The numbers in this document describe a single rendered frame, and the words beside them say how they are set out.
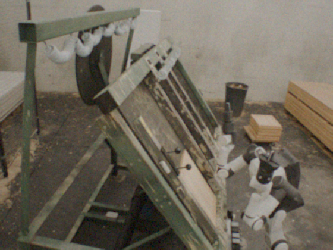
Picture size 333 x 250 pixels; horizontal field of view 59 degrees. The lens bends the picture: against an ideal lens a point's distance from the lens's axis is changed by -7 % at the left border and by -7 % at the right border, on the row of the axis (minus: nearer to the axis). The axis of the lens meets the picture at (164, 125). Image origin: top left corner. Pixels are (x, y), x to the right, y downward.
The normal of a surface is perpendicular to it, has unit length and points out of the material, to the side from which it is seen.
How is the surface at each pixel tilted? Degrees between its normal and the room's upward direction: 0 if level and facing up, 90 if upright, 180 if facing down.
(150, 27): 90
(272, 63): 90
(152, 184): 90
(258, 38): 90
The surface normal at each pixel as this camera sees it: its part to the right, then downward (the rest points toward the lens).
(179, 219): -0.15, 0.38
